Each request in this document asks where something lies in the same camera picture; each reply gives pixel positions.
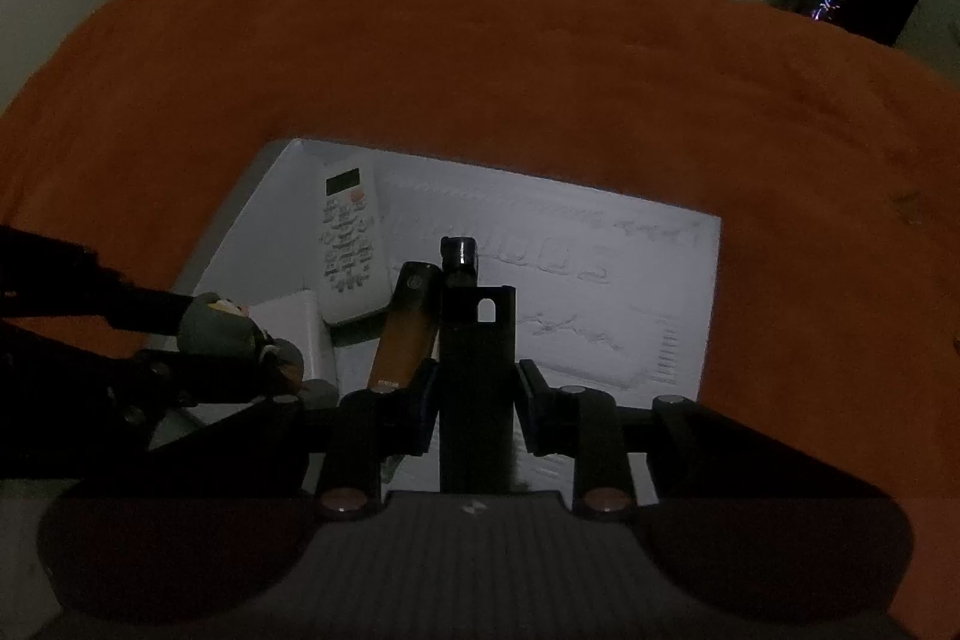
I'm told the white remote control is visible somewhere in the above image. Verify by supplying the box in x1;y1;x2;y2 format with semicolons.
317;154;392;326

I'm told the orange table cloth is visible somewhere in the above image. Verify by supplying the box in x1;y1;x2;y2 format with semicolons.
2;0;958;638

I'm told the white cabinet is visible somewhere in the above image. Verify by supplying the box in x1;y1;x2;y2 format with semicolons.
896;0;960;85

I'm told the small white box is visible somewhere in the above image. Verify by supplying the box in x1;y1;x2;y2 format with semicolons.
249;289;338;386

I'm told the white flat board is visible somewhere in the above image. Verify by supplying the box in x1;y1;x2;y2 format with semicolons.
148;138;724;507

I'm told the black box-shaped tool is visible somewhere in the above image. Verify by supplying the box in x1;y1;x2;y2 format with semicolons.
439;237;517;495

